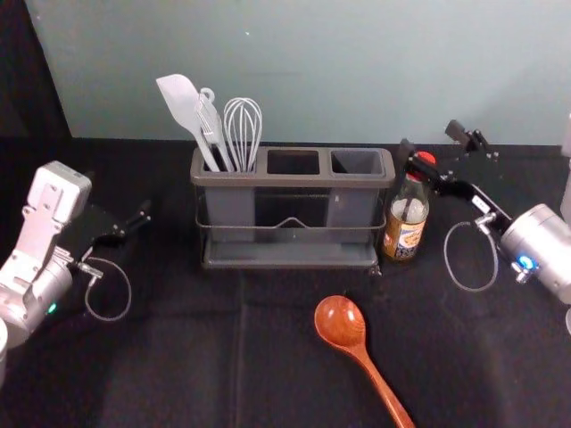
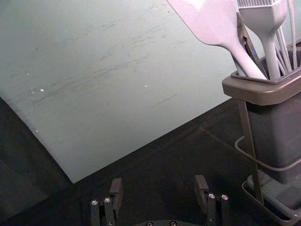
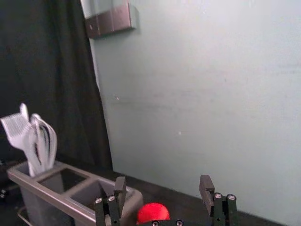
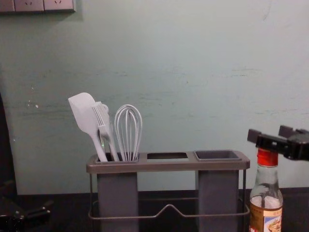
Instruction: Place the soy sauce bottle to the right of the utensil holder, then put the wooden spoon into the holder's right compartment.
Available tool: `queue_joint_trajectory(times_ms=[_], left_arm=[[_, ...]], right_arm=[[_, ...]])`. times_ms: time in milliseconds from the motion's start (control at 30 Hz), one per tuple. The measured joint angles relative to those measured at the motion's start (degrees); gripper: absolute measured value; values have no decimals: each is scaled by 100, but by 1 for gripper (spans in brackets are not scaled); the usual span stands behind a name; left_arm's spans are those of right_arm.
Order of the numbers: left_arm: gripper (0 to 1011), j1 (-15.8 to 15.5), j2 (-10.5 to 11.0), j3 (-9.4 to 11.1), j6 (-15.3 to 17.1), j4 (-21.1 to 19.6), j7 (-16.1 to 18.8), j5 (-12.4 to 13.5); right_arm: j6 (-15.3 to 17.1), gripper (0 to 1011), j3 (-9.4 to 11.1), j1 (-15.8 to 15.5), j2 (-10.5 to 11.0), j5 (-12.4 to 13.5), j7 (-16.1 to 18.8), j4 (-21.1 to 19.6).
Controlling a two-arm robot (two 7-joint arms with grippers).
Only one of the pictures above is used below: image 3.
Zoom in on black curtain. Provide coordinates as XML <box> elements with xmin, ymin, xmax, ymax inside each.
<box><xmin>0</xmin><ymin>0</ymin><xmax>113</xmax><ymax>196</ymax></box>

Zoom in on black table cloth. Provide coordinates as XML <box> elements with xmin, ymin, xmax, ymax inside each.
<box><xmin>110</xmin><ymin>164</ymin><xmax>301</xmax><ymax>226</ymax></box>

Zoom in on white plastic spoon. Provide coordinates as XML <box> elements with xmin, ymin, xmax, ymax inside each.
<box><xmin>30</xmin><ymin>113</ymin><xmax>58</xmax><ymax>170</ymax></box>

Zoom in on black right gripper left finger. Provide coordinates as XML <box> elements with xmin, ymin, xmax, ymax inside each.
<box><xmin>95</xmin><ymin>176</ymin><xmax>127</xmax><ymax>226</ymax></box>

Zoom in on red round object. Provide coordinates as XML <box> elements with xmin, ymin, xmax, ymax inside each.
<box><xmin>136</xmin><ymin>202</ymin><xmax>172</xmax><ymax>225</ymax></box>

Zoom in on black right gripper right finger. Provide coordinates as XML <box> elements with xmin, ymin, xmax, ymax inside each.
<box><xmin>199</xmin><ymin>174</ymin><xmax>237</xmax><ymax>226</ymax></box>

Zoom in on grey compartment utensil holder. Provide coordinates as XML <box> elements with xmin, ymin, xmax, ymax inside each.
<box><xmin>7</xmin><ymin>161</ymin><xmax>144</xmax><ymax>226</ymax></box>

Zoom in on white plastic fork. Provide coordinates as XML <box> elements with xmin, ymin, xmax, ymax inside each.
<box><xmin>0</xmin><ymin>103</ymin><xmax>38</xmax><ymax>177</ymax></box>

